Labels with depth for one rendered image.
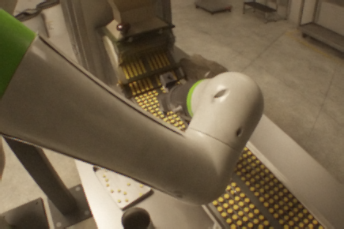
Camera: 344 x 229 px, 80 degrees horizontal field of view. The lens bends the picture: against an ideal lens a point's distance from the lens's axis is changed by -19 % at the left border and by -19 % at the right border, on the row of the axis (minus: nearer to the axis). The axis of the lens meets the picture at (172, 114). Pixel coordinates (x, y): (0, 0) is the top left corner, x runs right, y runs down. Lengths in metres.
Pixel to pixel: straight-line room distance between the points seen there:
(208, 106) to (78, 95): 0.21
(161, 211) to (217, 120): 0.45
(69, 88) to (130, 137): 0.09
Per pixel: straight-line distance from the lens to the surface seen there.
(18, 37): 0.24
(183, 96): 0.49
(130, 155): 0.28
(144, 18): 0.89
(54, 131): 0.24
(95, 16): 1.09
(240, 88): 0.38
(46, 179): 1.47
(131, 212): 0.70
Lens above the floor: 1.48
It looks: 41 degrees down
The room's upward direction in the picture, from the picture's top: 4 degrees counter-clockwise
